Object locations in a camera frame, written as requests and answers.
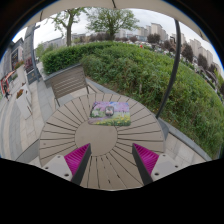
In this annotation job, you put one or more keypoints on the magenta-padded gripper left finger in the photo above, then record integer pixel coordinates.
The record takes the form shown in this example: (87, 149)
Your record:
(76, 158)

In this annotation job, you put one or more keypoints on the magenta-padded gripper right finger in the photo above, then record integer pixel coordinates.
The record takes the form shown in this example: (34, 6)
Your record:
(146, 158)

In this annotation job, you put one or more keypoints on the transparent grey computer mouse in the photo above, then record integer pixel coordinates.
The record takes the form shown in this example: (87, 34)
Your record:
(109, 111)

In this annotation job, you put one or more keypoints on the floral landscape print mouse pad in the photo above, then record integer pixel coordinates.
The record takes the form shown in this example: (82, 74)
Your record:
(121, 115)

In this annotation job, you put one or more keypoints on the white planter box with flowers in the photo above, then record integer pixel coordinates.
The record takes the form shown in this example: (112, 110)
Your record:
(24, 105)

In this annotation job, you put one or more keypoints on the brown slatted outdoor chair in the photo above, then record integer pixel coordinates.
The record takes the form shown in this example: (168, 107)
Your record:
(68, 81)

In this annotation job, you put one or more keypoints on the dark curved umbrella pole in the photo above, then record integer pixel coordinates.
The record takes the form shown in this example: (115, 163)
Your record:
(173, 66)

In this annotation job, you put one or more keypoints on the grey storefront building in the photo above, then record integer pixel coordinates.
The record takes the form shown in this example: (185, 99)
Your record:
(11, 63)

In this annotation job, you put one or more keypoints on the tall grey sign pillar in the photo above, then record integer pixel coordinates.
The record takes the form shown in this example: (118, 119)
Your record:
(29, 50)

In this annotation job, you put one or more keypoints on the tall thin-crowned tree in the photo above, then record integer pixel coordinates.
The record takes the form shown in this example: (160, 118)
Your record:
(69, 30)

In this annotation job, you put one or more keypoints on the distant apartment buildings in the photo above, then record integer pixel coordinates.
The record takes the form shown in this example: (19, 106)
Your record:
(156, 30)

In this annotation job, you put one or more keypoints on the round dense-crowned tree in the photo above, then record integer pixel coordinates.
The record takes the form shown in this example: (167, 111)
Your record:
(111, 21)

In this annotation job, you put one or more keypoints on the beige patio umbrella canopy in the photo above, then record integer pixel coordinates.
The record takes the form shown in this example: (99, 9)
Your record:
(133, 4)

